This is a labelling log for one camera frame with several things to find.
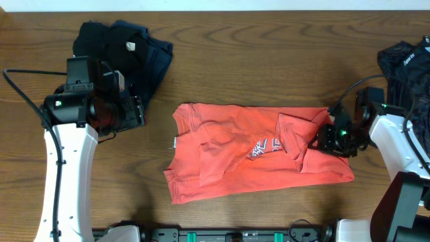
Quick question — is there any orange-red soccer t-shirt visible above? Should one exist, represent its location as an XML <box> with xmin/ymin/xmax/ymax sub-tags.
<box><xmin>164</xmin><ymin>103</ymin><xmax>354</xmax><ymax>204</ymax></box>

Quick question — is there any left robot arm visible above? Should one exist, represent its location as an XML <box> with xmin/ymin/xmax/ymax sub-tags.
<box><xmin>35</xmin><ymin>56</ymin><xmax>145</xmax><ymax>241</ymax></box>

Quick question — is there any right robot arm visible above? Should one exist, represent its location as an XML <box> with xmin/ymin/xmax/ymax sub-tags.
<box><xmin>314</xmin><ymin>87</ymin><xmax>429</xmax><ymax>241</ymax></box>

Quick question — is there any navy blue folded garment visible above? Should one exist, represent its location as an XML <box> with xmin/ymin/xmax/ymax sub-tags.
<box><xmin>112</xmin><ymin>20</ymin><xmax>173</xmax><ymax>110</ymax></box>

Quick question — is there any black folded garment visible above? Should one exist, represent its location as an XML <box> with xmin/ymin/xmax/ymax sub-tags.
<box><xmin>73</xmin><ymin>22</ymin><xmax>148</xmax><ymax>74</ymax></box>

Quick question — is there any black mesh sports garment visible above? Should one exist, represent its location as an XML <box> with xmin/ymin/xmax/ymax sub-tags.
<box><xmin>377</xmin><ymin>36</ymin><xmax>429</xmax><ymax>153</ymax></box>

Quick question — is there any left black cable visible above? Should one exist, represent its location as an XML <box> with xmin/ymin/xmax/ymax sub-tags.
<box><xmin>2</xmin><ymin>69</ymin><xmax>68</xmax><ymax>242</ymax></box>

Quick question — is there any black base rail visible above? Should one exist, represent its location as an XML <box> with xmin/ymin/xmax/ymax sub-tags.
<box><xmin>92</xmin><ymin>228</ymin><xmax>333</xmax><ymax>242</ymax></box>

